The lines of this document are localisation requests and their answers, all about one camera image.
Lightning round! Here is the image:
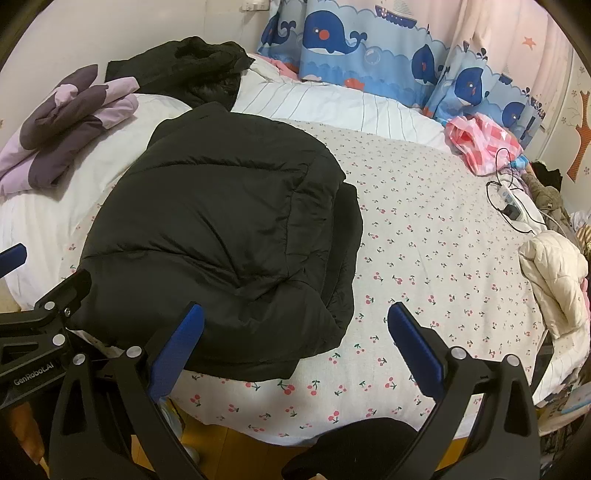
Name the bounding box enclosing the large black puffer jacket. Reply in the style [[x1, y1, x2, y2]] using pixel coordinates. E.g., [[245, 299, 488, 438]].
[[78, 102, 365, 382]]

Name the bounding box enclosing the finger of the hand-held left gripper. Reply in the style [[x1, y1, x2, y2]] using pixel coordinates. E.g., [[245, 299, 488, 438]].
[[0, 243, 27, 279], [0, 268, 92, 366]]

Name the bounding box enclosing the whale print curtain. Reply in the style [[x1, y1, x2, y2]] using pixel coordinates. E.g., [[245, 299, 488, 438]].
[[256, 0, 573, 152]]

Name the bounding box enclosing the brown tree wall sticker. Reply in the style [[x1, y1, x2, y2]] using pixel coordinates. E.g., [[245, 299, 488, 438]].
[[565, 89, 591, 182]]

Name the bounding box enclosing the white power strip with cable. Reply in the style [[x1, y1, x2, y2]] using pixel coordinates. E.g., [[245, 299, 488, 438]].
[[486, 147, 546, 234]]

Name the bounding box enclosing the white shoe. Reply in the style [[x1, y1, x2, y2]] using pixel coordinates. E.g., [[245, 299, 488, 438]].
[[158, 401, 201, 468]]

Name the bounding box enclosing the pink pillow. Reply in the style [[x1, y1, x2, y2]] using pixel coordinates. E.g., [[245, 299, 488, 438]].
[[255, 54, 302, 82]]

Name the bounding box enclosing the person's black clothing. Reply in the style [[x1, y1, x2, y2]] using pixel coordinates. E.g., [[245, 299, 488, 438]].
[[281, 417, 435, 480]]

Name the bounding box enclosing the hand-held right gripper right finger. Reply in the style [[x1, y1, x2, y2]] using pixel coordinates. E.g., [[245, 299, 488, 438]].
[[387, 302, 544, 480]]

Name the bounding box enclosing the cherry print bed sheet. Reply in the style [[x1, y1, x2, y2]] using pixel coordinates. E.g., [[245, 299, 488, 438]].
[[60, 117, 556, 447]]

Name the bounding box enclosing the purple and lilac garment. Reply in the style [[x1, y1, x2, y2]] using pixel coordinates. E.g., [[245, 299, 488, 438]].
[[0, 64, 140, 198]]

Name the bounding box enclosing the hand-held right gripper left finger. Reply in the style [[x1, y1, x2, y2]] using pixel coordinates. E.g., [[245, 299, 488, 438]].
[[48, 302, 205, 480]]

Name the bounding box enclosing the crumpled black jacket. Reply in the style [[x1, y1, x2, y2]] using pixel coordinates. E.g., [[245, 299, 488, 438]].
[[105, 36, 256, 112]]

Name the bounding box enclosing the pile of brown clothes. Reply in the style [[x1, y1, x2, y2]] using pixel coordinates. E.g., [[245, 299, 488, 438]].
[[526, 161, 575, 228]]

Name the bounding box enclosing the cream quilted jacket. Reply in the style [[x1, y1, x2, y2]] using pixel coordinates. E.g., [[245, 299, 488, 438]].
[[518, 230, 591, 339]]

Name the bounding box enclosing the pink checkered cloth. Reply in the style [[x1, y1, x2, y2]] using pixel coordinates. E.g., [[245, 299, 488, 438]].
[[443, 114, 526, 176]]

